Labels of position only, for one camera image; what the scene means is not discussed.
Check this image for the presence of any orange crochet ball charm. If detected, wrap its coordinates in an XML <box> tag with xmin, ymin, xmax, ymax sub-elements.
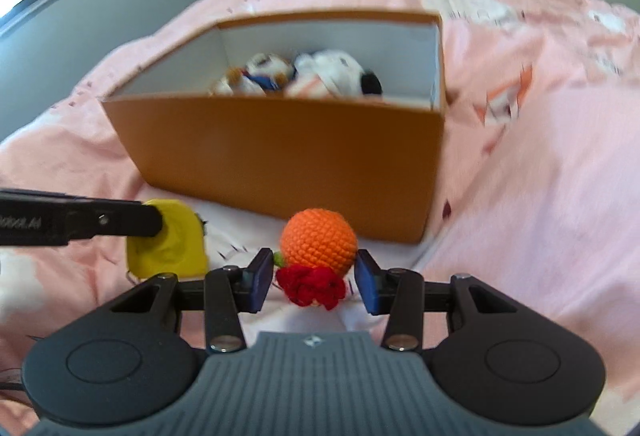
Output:
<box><xmin>274</xmin><ymin>208</ymin><xmax>358</xmax><ymax>312</ymax></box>

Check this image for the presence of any red panda plush toy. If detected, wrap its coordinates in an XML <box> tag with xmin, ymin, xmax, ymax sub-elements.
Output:
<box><xmin>209</xmin><ymin>54</ymin><xmax>295</xmax><ymax>96</ymax></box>

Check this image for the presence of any white dog plush toy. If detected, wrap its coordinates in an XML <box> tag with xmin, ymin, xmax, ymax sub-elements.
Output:
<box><xmin>283</xmin><ymin>49</ymin><xmax>383</xmax><ymax>98</ymax></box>

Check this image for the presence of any pink printed bed quilt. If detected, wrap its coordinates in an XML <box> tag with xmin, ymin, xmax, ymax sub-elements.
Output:
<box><xmin>1</xmin><ymin>0</ymin><xmax>639</xmax><ymax>435</ymax></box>

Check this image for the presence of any large orange storage box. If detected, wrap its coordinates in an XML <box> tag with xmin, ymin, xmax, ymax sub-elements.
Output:
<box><xmin>102</xmin><ymin>8</ymin><xmax>446</xmax><ymax>243</ymax></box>

